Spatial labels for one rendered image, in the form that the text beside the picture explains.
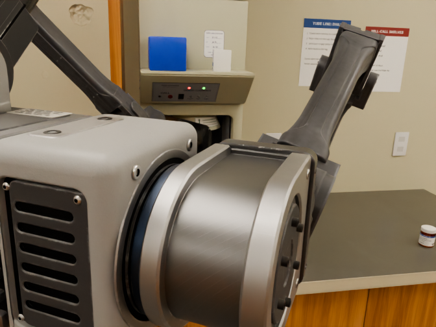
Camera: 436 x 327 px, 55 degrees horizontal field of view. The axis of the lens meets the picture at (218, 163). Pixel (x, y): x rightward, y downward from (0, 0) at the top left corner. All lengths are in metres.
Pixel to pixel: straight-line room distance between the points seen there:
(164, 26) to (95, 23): 0.49
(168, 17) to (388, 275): 1.00
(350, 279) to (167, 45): 0.85
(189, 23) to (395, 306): 1.08
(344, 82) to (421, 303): 1.05
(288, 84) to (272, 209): 1.60
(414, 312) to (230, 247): 1.34
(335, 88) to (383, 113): 1.46
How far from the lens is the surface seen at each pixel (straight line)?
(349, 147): 2.01
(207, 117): 1.35
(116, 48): 1.18
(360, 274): 1.35
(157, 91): 1.22
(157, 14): 1.28
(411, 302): 1.53
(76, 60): 0.98
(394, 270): 1.42
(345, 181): 2.06
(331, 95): 0.59
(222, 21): 1.30
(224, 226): 0.25
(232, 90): 1.24
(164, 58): 1.17
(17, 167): 0.28
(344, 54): 0.69
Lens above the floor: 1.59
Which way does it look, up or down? 16 degrees down
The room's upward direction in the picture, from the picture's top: 2 degrees clockwise
